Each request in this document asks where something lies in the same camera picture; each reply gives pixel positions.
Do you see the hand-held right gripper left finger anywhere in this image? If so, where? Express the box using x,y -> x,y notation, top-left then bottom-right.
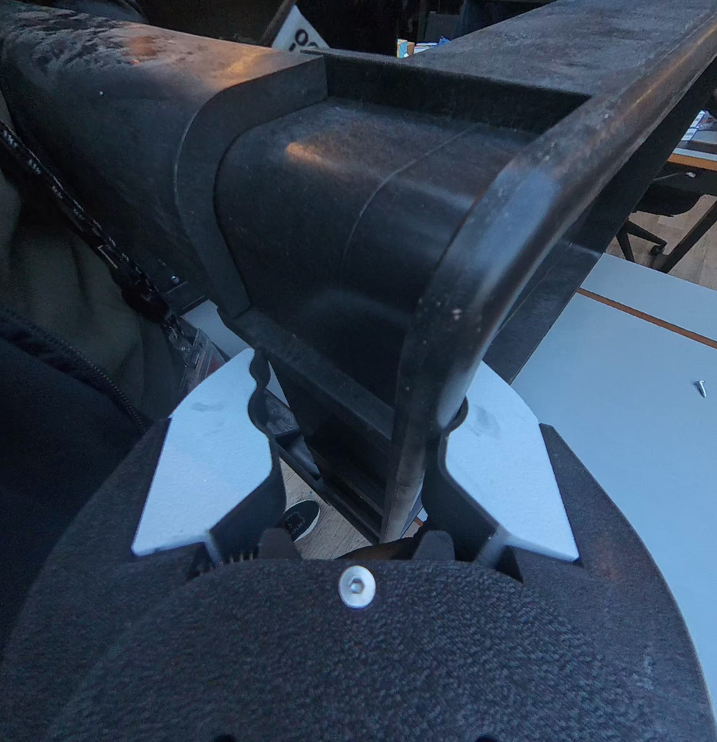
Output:
129,348 -> 290,566

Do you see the colourful small box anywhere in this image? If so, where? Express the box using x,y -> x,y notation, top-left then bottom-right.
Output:
396,37 -> 452,59

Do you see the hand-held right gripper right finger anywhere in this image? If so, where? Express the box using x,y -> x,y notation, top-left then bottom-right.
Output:
422,371 -> 581,563

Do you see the black lanyard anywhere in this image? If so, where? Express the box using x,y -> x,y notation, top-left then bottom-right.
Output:
0,107 -> 185,343

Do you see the grey desk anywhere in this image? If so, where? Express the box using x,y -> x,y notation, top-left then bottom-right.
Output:
512,252 -> 717,737

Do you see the dark jacket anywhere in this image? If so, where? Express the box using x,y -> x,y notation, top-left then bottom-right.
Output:
0,301 -> 153,696

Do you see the wooden background table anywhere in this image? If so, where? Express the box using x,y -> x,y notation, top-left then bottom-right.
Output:
666,110 -> 717,175

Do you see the black shoe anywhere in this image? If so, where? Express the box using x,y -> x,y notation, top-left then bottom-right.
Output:
280,499 -> 321,543

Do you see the black office chair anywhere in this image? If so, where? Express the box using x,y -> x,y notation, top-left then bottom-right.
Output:
616,168 -> 717,273

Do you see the black plastic crate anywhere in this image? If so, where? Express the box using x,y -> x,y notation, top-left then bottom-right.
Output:
0,0 -> 717,543

